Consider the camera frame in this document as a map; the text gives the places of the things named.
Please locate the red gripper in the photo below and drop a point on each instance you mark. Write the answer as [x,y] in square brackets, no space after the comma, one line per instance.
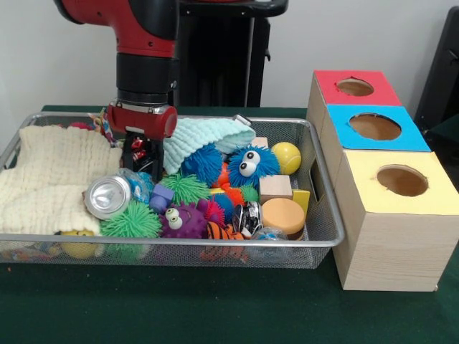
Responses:
[143,122]

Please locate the red black packet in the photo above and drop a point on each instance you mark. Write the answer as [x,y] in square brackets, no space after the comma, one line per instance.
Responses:
[143,150]

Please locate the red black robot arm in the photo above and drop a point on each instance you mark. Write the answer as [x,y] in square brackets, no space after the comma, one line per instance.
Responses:
[143,43]

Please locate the clear mesh bin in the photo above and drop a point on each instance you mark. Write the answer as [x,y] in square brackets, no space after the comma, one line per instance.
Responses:
[319,215]

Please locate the wooden box with three holes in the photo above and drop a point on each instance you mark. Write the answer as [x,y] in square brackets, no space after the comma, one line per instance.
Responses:
[391,236]

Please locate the silver can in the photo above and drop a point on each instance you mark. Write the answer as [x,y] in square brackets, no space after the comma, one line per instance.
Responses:
[107,196]

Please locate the small green spiky ball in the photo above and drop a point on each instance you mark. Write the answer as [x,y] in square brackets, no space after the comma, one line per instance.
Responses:
[188,189]

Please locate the large green spiky ball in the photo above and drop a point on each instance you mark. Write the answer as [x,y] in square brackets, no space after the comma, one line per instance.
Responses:
[130,222]

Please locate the mint green knit cloth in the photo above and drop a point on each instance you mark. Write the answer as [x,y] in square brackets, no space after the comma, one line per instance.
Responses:
[208,136]

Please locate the purple spiky ball with eyes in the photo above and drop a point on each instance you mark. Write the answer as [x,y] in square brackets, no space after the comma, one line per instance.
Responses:
[185,222]

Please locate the cream waffle cloth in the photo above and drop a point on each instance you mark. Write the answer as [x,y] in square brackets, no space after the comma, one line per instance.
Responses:
[54,172]

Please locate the orange tiger striped toy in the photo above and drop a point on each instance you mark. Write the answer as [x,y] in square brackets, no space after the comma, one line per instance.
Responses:
[224,231]

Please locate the blue fuzzy ball with eyes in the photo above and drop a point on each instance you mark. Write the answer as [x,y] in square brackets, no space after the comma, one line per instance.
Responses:
[252,166]

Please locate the wooden cube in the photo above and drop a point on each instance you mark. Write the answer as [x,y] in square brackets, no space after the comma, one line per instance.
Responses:
[275,188]

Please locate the yellow ball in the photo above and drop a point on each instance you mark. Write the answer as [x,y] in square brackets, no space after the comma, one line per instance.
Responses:
[286,158]

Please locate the round wooden disc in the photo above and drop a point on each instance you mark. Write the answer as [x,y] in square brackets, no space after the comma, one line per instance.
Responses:
[283,215]

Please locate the yellow block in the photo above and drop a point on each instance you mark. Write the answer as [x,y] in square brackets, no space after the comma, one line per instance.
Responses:
[301,201]

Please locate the black chair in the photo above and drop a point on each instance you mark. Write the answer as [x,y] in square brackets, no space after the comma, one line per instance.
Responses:
[441,79]

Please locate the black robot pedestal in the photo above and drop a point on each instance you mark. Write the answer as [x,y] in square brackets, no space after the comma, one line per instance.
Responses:
[229,57]

